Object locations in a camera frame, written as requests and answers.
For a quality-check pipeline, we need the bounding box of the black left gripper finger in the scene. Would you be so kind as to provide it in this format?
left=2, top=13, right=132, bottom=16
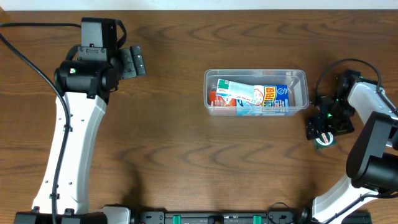
left=130, top=45, right=146, bottom=76
left=119, top=48, right=136, bottom=80

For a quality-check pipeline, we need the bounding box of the white green medicine box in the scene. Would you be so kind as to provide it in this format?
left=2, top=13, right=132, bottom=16
left=216, top=79, right=254, bottom=101

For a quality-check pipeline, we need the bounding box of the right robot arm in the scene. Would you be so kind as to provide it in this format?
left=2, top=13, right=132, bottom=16
left=296, top=70, right=397, bottom=223

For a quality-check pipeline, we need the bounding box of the blue cool fever box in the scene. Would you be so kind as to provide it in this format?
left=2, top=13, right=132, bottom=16
left=236, top=85, right=289, bottom=116

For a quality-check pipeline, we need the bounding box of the clear plastic container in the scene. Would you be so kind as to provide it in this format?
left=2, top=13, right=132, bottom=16
left=203, top=69, right=309, bottom=116

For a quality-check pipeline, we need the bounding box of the green round-label tin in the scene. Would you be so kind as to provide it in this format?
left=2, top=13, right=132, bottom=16
left=313, top=132, right=336, bottom=151

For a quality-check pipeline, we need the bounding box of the red medicine box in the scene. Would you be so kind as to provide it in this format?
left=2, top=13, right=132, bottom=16
left=208, top=90, right=236, bottom=107

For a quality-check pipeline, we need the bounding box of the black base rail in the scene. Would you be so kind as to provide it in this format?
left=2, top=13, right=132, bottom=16
left=130, top=208, right=298, bottom=224

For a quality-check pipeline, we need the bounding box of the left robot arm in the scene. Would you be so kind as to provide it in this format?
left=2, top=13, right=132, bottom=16
left=14, top=17, right=146, bottom=223

